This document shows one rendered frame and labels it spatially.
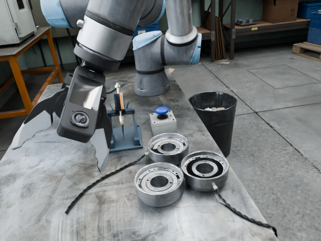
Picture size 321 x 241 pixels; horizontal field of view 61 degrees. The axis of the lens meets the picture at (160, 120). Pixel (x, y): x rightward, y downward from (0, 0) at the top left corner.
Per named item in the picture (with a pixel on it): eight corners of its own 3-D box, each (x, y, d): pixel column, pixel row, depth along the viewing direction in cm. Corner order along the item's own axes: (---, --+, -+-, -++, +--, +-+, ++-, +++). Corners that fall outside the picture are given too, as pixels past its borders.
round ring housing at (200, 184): (176, 169, 66) (175, 156, 64) (216, 160, 68) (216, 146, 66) (191, 199, 57) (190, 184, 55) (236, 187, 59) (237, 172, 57)
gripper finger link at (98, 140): (115, 153, 54) (102, 112, 50) (117, 171, 49) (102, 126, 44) (100, 158, 54) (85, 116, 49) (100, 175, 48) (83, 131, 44)
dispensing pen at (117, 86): (118, 140, 74) (111, 81, 76) (119, 141, 78) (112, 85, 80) (126, 139, 74) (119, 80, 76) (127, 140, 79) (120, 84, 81)
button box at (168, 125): (177, 133, 81) (176, 119, 79) (154, 137, 80) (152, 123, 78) (172, 121, 88) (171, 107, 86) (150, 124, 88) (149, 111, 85)
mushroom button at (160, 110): (170, 125, 81) (169, 109, 79) (157, 126, 81) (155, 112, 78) (168, 118, 85) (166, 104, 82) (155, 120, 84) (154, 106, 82)
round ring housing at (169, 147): (183, 142, 77) (183, 130, 75) (193, 164, 67) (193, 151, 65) (146, 148, 76) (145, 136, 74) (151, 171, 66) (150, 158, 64)
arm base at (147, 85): (133, 85, 121) (130, 63, 116) (166, 81, 122) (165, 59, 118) (136, 98, 108) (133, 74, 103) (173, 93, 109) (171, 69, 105)
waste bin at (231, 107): (241, 160, 196) (245, 106, 177) (197, 168, 193) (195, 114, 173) (224, 136, 227) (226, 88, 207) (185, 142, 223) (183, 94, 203)
